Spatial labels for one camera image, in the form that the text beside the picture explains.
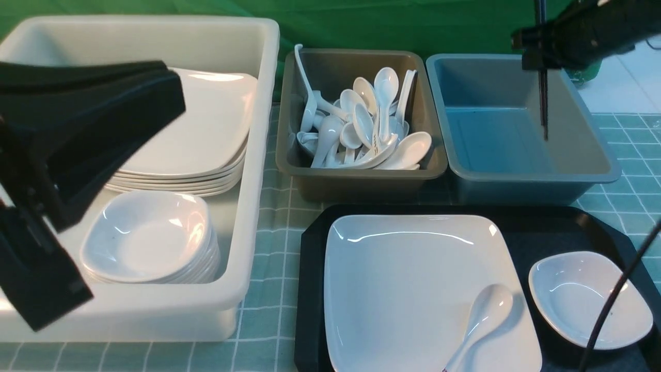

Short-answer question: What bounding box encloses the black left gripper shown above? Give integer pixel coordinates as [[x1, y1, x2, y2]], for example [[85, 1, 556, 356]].
[[2, 202, 94, 332]]

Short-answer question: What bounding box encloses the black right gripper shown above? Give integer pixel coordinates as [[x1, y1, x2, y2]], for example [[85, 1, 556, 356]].
[[511, 1, 660, 71]]

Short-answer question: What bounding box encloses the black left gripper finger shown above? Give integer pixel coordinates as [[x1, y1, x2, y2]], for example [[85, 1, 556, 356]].
[[2, 60, 186, 231]]

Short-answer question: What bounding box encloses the black chopstick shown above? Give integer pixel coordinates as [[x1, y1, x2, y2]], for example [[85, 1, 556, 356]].
[[541, 67, 549, 142], [537, 67, 546, 130]]

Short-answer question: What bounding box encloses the small white sauce dish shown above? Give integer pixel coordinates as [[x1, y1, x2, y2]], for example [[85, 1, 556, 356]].
[[528, 251, 654, 350]]

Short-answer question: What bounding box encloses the white ceramic soup spoon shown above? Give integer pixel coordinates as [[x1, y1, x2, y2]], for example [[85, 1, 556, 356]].
[[443, 284, 514, 371]]

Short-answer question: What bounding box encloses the white square rice plate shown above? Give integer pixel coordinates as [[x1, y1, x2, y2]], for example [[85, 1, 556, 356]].
[[323, 215, 543, 371]]

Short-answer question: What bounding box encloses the green cloth backdrop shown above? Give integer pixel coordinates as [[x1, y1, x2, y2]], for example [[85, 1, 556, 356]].
[[0, 0, 602, 86]]

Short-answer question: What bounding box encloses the stack of small white bowls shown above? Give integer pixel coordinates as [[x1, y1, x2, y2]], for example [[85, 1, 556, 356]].
[[80, 191, 221, 284]]

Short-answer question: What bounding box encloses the blue-grey plastic bin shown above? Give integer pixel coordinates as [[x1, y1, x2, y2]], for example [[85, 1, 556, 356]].
[[427, 54, 622, 205]]

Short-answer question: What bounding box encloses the stack of white square plates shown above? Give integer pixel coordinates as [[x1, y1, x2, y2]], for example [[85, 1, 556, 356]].
[[106, 68, 258, 197]]

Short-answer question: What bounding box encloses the large white plastic tub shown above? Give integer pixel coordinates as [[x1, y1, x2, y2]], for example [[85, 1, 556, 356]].
[[1, 15, 279, 343]]

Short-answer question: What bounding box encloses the teal checkered tablecloth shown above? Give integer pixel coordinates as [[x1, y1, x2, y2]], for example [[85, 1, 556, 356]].
[[1, 107, 659, 371]]

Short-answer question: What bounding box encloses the pile of white spoons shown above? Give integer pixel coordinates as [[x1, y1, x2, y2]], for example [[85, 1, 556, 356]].
[[294, 44, 432, 171]]

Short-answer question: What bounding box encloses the grey-brown spoon bin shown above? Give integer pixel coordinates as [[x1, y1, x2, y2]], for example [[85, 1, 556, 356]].
[[275, 49, 448, 203]]

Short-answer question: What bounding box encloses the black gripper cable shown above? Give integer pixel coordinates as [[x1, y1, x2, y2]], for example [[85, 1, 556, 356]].
[[577, 220, 661, 372]]

